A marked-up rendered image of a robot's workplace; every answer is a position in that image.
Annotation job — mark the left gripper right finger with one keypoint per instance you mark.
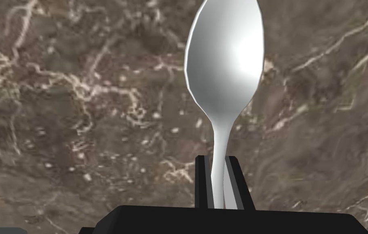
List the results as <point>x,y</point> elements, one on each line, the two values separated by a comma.
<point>238,188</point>

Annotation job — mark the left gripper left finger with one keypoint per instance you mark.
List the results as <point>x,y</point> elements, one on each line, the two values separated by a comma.
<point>202,185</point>

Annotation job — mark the white spoon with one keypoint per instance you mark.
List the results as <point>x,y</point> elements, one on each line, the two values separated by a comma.
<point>225,58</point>

